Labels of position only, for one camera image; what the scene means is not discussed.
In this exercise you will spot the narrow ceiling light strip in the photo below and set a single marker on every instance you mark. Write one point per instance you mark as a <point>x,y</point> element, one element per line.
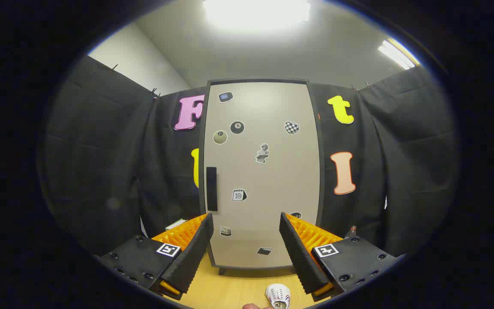
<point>397,55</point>

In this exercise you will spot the white striped canvas shoe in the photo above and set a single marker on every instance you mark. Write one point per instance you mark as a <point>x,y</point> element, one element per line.
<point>278,294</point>

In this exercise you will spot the small red-label bottle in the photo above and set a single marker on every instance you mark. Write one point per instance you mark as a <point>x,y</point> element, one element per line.
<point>352,232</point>

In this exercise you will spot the grey shoe cabinet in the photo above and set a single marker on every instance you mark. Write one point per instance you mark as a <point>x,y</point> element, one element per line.
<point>322,141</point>

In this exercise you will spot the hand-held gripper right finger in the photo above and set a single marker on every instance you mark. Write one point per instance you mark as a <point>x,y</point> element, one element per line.
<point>300,253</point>

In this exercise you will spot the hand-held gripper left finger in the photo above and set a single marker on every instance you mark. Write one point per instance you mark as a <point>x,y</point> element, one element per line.
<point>193,253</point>

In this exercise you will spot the green-spined book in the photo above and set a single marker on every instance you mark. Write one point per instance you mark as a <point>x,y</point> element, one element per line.
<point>175,224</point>

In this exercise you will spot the black backdrop cloth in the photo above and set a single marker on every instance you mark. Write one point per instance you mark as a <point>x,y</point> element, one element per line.
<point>101,163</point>

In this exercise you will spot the wide ceiling light panel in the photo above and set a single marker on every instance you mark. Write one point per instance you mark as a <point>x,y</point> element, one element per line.
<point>255,10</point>

